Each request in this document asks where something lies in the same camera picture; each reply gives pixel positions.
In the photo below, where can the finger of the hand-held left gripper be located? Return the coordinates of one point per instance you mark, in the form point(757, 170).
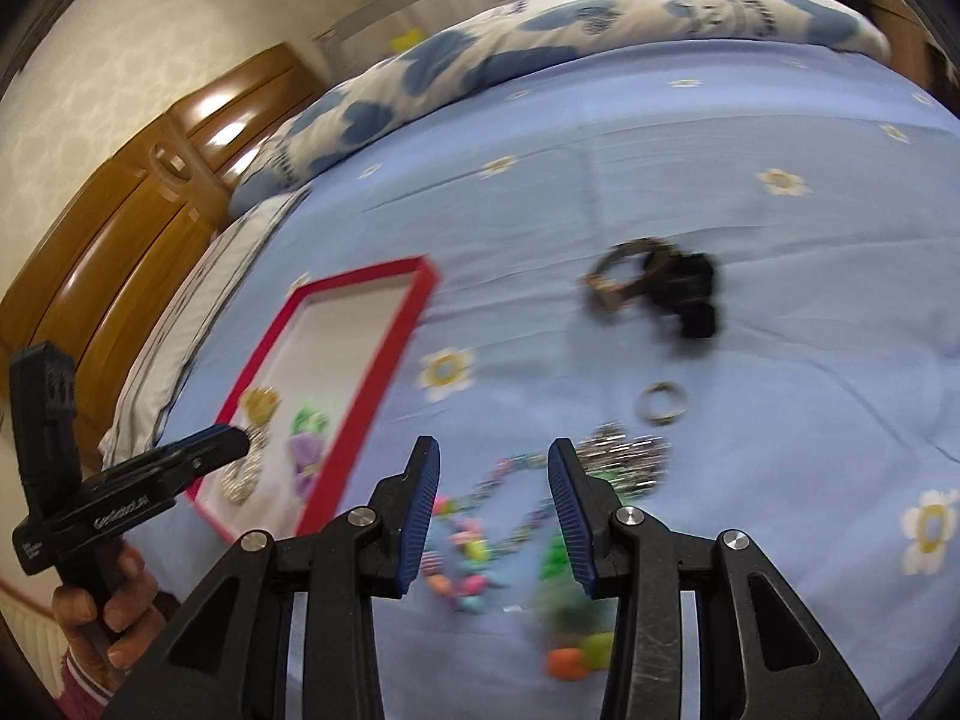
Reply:
point(210, 457)
point(199, 441)

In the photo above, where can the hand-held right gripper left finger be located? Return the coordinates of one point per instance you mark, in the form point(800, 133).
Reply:
point(420, 517)

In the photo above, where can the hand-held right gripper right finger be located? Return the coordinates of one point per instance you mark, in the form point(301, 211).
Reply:
point(566, 517)

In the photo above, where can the red shallow cardboard tray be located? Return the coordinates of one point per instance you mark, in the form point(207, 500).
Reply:
point(352, 315)

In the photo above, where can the black scrunchie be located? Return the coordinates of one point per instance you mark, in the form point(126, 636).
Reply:
point(690, 292)

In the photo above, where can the person's left forearm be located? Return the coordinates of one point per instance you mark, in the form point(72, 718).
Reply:
point(82, 686)

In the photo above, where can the person's left hand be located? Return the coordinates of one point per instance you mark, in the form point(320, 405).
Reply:
point(127, 607)

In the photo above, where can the yellow claw hair clip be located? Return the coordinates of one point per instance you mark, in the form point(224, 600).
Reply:
point(259, 405)

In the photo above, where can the purple bow hair clip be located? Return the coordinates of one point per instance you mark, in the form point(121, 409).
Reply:
point(304, 457)

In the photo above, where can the mint green hair clip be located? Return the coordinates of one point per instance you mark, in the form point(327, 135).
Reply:
point(311, 420)

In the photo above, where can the grey striped pillow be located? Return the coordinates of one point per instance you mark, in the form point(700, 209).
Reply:
point(187, 315)

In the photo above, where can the wooden headboard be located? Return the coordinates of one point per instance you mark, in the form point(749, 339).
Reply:
point(112, 240)

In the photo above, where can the yellow tag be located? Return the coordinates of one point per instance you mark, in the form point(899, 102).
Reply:
point(409, 40)

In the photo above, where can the white duvet with blue hearts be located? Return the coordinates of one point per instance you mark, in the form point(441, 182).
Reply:
point(525, 37)

